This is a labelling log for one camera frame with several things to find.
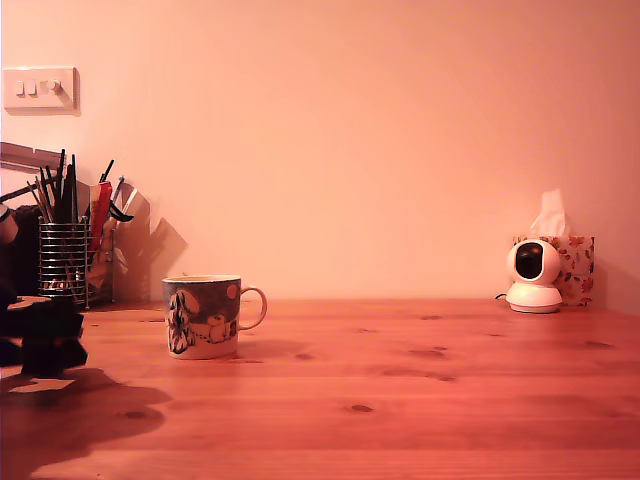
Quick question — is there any dark woven basket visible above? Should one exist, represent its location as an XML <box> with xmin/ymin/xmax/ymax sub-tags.
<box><xmin>0</xmin><ymin>187</ymin><xmax>42</xmax><ymax>297</ymax></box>

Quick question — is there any white mug with cartoon print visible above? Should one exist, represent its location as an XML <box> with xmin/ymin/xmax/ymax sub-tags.
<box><xmin>161</xmin><ymin>273</ymin><xmax>269</xmax><ymax>361</ymax></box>

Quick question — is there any brown wooden chopstick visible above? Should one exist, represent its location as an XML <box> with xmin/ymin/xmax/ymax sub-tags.
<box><xmin>27</xmin><ymin>179</ymin><xmax>50</xmax><ymax>224</ymax></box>
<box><xmin>39</xmin><ymin>168</ymin><xmax>56</xmax><ymax>224</ymax></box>

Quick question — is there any red and white packet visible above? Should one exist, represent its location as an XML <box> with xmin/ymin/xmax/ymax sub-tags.
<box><xmin>88</xmin><ymin>180</ymin><xmax>115</xmax><ymax>250</ymax></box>

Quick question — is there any black chopstick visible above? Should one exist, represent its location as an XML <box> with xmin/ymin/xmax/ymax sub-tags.
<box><xmin>53</xmin><ymin>148</ymin><xmax>68</xmax><ymax>224</ymax></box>
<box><xmin>70</xmin><ymin>153</ymin><xmax>79</xmax><ymax>224</ymax></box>

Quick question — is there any grey flat metal bar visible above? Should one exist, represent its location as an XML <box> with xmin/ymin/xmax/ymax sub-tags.
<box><xmin>0</xmin><ymin>141</ymin><xmax>60</xmax><ymax>174</ymax></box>

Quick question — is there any white tissue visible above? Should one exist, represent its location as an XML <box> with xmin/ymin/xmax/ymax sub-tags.
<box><xmin>528</xmin><ymin>188</ymin><xmax>570</xmax><ymax>237</ymax></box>

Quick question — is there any floral tissue box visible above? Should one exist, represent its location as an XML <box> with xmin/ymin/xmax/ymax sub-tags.
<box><xmin>511</xmin><ymin>234</ymin><xmax>596</xmax><ymax>306</ymax></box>

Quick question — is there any metal wire utensil rack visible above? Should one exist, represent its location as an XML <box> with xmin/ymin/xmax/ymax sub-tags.
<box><xmin>37</xmin><ymin>221</ymin><xmax>116</xmax><ymax>310</ymax></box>

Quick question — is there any white wall light switch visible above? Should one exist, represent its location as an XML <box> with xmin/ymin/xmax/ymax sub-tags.
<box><xmin>2</xmin><ymin>66</ymin><xmax>81</xmax><ymax>118</ymax></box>

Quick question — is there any small white round camera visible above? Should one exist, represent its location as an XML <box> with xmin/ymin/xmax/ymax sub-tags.
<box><xmin>504</xmin><ymin>238</ymin><xmax>565</xmax><ymax>315</ymax></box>

